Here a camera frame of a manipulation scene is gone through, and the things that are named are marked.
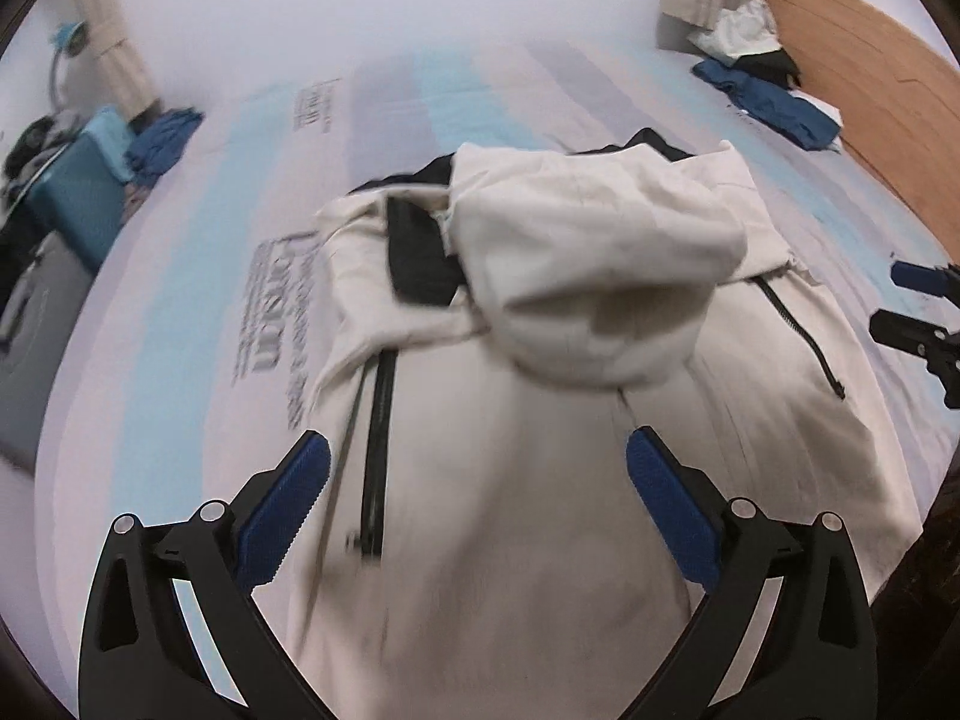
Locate beige and black hooded jacket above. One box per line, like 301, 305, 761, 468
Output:
286, 143, 921, 718

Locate white and black clothes pile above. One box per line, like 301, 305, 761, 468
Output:
688, 0, 802, 89

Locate blue clothes pile by suitcase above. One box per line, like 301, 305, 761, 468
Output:
125, 107, 203, 188

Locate dark clothes on teal suitcase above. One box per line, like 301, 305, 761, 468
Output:
2, 109, 83, 211

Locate wooden headboard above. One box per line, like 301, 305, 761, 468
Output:
766, 0, 960, 255

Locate blue garment near headboard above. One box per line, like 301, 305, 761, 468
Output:
692, 59, 841, 151

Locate striped printed bed sheet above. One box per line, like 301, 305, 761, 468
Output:
37, 41, 958, 668

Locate grey hard-shell suitcase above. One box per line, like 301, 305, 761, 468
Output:
2, 232, 93, 475

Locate teal hard-shell suitcase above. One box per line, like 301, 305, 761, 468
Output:
26, 135, 125, 275

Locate light blue cloth on suitcase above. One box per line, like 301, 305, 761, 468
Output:
82, 106, 133, 184

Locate beige curtain left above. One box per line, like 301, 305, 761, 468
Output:
75, 0, 160, 121

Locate blue desk lamp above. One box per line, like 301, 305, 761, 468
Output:
47, 20, 89, 112

